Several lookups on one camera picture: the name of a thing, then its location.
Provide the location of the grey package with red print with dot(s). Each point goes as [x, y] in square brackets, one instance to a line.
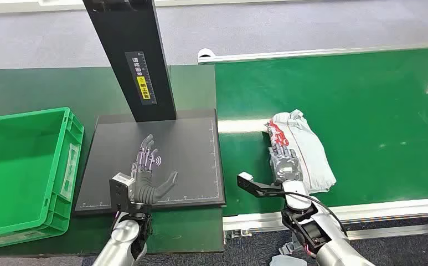
[311, 147]

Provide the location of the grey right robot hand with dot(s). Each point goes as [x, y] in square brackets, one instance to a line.
[285, 169]

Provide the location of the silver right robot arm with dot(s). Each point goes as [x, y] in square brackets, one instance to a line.
[331, 249]

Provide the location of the black yellow column sticker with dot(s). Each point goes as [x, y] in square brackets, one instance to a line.
[140, 73]

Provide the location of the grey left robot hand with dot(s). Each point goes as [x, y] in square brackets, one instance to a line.
[147, 187]

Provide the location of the pale grey plastic bag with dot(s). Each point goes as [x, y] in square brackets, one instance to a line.
[285, 261]

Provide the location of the clear crate label pocket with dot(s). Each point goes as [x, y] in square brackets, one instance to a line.
[69, 172]

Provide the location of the black scanner base plate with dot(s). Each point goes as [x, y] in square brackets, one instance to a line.
[191, 154]

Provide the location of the green conveyor belt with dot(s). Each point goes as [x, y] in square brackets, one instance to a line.
[364, 110]

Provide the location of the green plastic crate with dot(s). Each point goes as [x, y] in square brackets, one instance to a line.
[15, 165]

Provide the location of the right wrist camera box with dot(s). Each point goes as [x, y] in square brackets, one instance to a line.
[257, 187]

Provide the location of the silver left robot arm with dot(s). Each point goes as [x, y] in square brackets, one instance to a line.
[124, 235]

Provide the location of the black scanner column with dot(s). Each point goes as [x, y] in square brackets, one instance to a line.
[125, 29]

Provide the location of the grey metal conveyor bracket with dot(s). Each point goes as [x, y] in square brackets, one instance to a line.
[290, 247]

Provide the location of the aluminium conveyor side rail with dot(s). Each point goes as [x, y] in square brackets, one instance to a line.
[382, 208]
[309, 53]

